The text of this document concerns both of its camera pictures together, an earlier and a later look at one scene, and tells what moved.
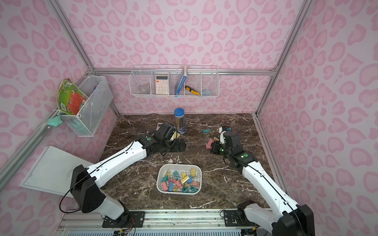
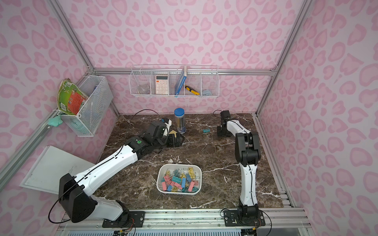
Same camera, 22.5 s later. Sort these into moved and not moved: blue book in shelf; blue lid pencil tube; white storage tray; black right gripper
Moved: black right gripper
Not moved: white storage tray; blue book in shelf; blue lid pencil tube
